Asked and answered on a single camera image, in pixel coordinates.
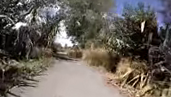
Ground dry grass clump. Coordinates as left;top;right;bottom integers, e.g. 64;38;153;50
80;45;123;75

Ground tall green tree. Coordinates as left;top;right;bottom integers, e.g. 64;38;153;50
53;0;116;54

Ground grey paved path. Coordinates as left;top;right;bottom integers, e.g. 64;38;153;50
7;47;171;97

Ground dry flax bushes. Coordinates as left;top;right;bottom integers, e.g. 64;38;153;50
98;0;171;97

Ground bushes and trees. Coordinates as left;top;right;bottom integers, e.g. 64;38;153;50
0;0;66;97

